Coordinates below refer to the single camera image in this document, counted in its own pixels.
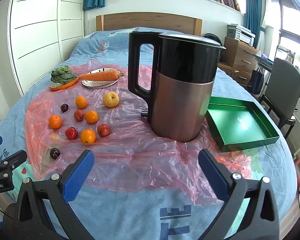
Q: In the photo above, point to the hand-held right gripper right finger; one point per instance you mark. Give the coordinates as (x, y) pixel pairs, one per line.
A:
(215, 177)

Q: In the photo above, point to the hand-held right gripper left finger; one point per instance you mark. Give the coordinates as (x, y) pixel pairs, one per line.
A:
(78, 177)

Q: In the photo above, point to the dark purple plum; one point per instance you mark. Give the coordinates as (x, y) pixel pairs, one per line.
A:
(64, 107)
(54, 153)

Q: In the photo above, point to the orange mandarin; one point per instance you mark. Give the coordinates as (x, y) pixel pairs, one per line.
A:
(55, 121)
(88, 136)
(91, 117)
(81, 102)

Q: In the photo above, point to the small red plum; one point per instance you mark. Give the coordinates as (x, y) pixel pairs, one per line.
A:
(78, 115)
(71, 133)
(103, 130)

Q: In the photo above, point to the green square tray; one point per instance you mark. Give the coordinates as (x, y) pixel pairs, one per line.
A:
(240, 127)

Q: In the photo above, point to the yellow apple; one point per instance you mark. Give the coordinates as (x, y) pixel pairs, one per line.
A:
(111, 99)

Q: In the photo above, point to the pink plastic sheet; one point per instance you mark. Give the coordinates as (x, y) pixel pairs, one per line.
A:
(130, 160)

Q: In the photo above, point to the black and copper electric kettle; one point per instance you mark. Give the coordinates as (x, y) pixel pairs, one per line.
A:
(180, 105)

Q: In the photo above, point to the orange oval dish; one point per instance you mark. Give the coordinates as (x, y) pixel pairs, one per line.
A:
(62, 87)

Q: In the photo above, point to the green bok choy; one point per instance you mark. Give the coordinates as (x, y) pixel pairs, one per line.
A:
(62, 76)

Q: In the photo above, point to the white patterned plate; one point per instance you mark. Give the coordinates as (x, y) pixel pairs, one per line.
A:
(97, 83)

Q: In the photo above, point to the carrot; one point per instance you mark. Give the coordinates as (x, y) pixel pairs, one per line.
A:
(100, 75)

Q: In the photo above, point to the dark hanging bag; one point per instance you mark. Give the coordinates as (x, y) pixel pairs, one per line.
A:
(256, 80)

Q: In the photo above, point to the white wardrobe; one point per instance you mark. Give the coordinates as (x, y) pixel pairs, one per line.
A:
(40, 42)

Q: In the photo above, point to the grey chair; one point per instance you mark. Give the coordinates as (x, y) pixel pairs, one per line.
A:
(282, 85)

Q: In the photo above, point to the wooden drawer chest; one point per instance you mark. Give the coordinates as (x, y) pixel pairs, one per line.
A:
(240, 55)

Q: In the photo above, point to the glass top desk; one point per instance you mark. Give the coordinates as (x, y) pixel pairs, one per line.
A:
(265, 61)

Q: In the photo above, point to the white printer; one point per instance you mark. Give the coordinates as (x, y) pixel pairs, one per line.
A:
(246, 38)

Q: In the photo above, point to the wooden bed headboard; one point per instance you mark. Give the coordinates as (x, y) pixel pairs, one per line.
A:
(150, 22)

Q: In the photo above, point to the window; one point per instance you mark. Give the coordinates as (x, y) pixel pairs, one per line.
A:
(292, 22)

